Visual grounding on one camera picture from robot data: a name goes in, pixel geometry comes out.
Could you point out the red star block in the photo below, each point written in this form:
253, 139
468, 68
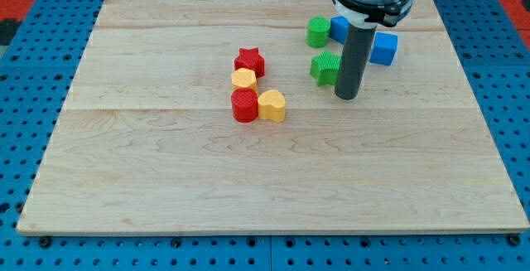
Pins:
250, 59

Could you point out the green star block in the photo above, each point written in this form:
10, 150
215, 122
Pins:
325, 67

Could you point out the wooden board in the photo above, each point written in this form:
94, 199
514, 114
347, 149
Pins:
146, 143

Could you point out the yellow heart block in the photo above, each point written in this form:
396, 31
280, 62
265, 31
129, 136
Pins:
272, 106

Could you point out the blue block behind rod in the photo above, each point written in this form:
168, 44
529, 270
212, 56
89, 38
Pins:
339, 29

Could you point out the blue cube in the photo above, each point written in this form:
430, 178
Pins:
385, 46

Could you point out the yellow hexagon block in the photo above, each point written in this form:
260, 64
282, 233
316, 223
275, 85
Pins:
244, 78

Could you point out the red cylinder block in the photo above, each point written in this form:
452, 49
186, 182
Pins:
244, 105

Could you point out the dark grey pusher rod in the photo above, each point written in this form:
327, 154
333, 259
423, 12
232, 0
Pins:
355, 55

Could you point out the green cylinder block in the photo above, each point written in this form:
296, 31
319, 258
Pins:
317, 33

